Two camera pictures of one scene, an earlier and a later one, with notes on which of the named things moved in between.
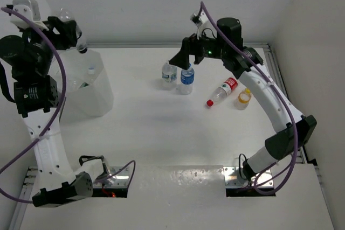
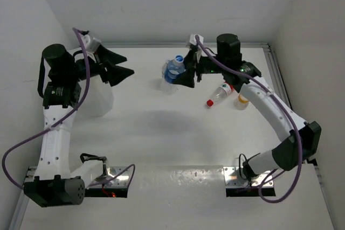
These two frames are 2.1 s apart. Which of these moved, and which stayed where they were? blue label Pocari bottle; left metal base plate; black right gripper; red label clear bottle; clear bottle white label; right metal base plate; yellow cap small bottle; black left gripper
Moved: clear bottle white label; black left gripper; black right gripper; blue label Pocari bottle
Stayed: right metal base plate; yellow cap small bottle; left metal base plate; red label clear bottle
